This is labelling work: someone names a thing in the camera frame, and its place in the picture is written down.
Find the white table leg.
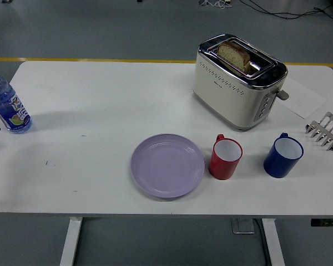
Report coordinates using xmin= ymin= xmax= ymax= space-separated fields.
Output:
xmin=261 ymin=218 xmax=287 ymax=266
xmin=59 ymin=217 xmax=83 ymax=266

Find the red enamel mug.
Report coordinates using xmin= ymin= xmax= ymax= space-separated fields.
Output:
xmin=208 ymin=134 xmax=244 ymax=181

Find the brown bread slice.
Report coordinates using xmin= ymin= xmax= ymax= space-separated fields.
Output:
xmin=216 ymin=40 xmax=251 ymax=73

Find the black floor cable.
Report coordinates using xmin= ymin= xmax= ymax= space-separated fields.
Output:
xmin=240 ymin=0 xmax=333 ymax=21

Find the cream chrome toaster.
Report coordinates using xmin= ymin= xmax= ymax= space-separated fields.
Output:
xmin=192 ymin=33 xmax=290 ymax=132

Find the black desk height controller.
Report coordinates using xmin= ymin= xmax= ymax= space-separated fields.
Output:
xmin=310 ymin=218 xmax=333 ymax=227

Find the white paper sheet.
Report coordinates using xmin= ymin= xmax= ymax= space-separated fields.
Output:
xmin=275 ymin=77 xmax=327 ymax=120

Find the lilac round plate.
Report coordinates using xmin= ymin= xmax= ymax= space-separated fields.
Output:
xmin=130 ymin=133 xmax=206 ymax=199

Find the grey table control box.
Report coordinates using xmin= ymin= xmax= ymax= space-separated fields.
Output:
xmin=231 ymin=218 xmax=256 ymax=235

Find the clear blue-capped drink bottle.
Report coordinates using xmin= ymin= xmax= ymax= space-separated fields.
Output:
xmin=0 ymin=66 xmax=33 ymax=135

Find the silver metal toast rack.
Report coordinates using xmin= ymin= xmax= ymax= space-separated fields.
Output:
xmin=304 ymin=111 xmax=333 ymax=153

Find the blue enamel mug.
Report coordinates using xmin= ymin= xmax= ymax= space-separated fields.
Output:
xmin=263 ymin=132 xmax=304 ymax=178

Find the grey cable under table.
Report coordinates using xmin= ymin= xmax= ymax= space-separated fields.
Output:
xmin=254 ymin=218 xmax=273 ymax=266

